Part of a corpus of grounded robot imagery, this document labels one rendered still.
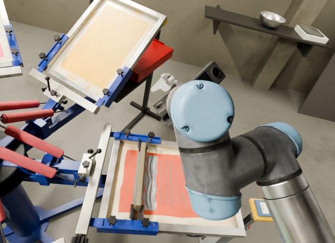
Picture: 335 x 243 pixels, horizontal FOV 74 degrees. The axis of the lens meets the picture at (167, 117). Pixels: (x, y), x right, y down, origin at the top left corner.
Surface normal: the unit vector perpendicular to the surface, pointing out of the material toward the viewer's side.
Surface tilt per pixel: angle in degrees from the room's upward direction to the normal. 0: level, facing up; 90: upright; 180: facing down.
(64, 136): 0
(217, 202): 56
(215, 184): 51
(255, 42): 90
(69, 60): 32
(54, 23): 90
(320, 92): 75
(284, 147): 26
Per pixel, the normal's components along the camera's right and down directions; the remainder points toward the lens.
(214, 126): 0.07, 0.11
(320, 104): -0.07, 0.50
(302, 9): -0.13, 0.69
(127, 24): -0.10, -0.29
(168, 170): 0.19, -0.69
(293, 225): -0.61, 0.08
